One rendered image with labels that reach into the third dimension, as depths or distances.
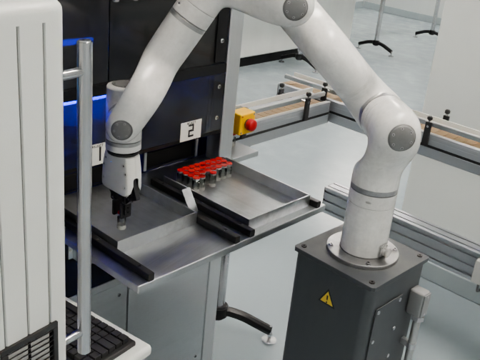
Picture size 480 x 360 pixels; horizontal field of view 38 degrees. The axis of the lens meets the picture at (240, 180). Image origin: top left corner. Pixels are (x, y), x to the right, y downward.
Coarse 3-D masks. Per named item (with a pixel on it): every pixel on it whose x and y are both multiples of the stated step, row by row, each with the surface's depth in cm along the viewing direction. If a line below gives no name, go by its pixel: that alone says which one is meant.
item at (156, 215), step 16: (96, 192) 195; (144, 192) 196; (160, 192) 192; (64, 208) 178; (96, 208) 187; (144, 208) 189; (160, 208) 190; (176, 208) 188; (96, 224) 178; (112, 224) 179; (128, 224) 180; (144, 224) 181; (160, 224) 182; (176, 224) 178; (192, 224) 183; (112, 240) 166; (128, 240) 167; (144, 240) 172
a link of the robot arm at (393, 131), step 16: (384, 96) 166; (368, 112) 165; (384, 112) 159; (400, 112) 158; (368, 128) 163; (384, 128) 157; (400, 128) 156; (416, 128) 158; (368, 144) 162; (384, 144) 158; (400, 144) 158; (416, 144) 159; (368, 160) 165; (384, 160) 163; (400, 160) 163; (352, 176) 174; (368, 176) 169; (384, 176) 167; (400, 176) 171; (368, 192) 170; (384, 192) 170
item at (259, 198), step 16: (240, 176) 215; (256, 176) 212; (192, 192) 195; (208, 192) 202; (224, 192) 203; (240, 192) 204; (256, 192) 205; (272, 192) 206; (288, 192) 205; (304, 192) 200; (224, 208) 187; (240, 208) 195; (256, 208) 196; (272, 208) 197; (288, 208) 193; (256, 224) 185
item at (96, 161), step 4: (96, 144) 184; (100, 144) 185; (104, 144) 186; (92, 148) 183; (96, 148) 184; (104, 148) 186; (92, 152) 183; (96, 152) 185; (104, 152) 187; (92, 156) 184; (96, 156) 185; (92, 160) 184; (96, 160) 185; (92, 164) 185; (96, 164) 186
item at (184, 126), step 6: (198, 120) 209; (186, 126) 207; (198, 126) 210; (180, 132) 206; (186, 132) 207; (192, 132) 209; (198, 132) 211; (180, 138) 206; (186, 138) 208; (192, 138) 210
